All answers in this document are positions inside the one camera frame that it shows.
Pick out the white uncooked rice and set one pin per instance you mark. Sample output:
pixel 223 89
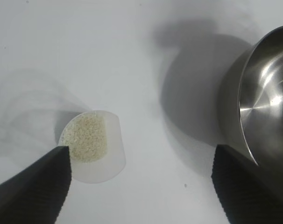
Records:
pixel 87 137

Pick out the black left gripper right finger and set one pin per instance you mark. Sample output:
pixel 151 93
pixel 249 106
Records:
pixel 253 198

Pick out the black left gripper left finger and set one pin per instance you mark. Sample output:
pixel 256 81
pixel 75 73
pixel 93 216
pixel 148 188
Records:
pixel 34 191

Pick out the translucent plastic measuring cup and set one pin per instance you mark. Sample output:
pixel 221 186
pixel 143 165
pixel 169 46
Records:
pixel 113 149

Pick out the stainless steel mixing bowl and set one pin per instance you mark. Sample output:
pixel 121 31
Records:
pixel 267 93

